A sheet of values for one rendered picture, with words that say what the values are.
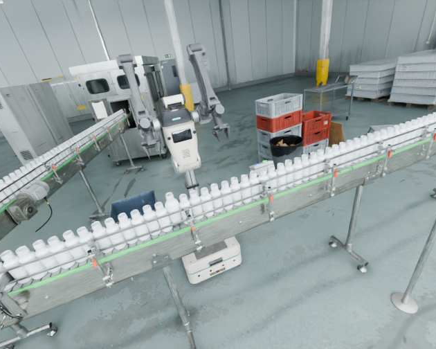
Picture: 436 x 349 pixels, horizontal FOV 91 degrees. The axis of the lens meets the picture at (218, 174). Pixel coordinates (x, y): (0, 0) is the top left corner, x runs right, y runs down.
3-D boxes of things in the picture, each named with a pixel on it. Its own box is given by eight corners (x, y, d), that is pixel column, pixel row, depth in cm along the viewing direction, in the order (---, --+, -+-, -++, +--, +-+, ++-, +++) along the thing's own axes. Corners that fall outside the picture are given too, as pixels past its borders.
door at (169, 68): (169, 102, 1216) (159, 60, 1117) (169, 102, 1224) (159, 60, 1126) (186, 98, 1241) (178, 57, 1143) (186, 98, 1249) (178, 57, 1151)
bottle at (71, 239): (79, 255, 107) (63, 230, 99) (91, 252, 108) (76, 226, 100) (74, 264, 102) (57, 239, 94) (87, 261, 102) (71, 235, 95)
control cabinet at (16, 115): (46, 157, 615) (5, 86, 526) (62, 154, 614) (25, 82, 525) (24, 170, 543) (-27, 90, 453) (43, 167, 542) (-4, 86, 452)
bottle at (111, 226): (113, 245, 110) (101, 219, 102) (125, 239, 112) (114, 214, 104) (115, 252, 105) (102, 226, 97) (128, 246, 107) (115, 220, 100)
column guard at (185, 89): (187, 115, 832) (180, 85, 781) (184, 114, 866) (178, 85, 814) (196, 113, 842) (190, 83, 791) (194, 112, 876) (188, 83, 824)
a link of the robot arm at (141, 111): (135, 58, 137) (116, 60, 134) (133, 52, 131) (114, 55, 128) (153, 122, 135) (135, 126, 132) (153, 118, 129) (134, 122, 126)
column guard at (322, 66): (320, 88, 933) (322, 59, 882) (314, 87, 967) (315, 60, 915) (328, 86, 943) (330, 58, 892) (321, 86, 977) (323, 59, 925)
